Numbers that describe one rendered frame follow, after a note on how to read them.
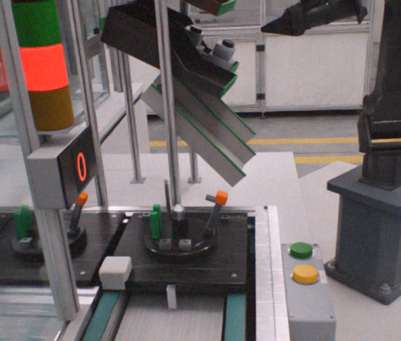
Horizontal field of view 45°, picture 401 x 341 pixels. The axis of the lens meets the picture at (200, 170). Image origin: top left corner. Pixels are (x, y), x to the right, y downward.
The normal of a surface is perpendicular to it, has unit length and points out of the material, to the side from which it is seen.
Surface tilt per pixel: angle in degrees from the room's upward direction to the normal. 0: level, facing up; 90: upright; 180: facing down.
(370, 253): 90
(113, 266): 0
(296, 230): 0
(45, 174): 90
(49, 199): 90
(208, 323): 0
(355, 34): 90
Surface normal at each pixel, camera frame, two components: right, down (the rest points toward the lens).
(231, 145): -0.27, 0.39
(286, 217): -0.05, -0.92
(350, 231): -0.77, 0.29
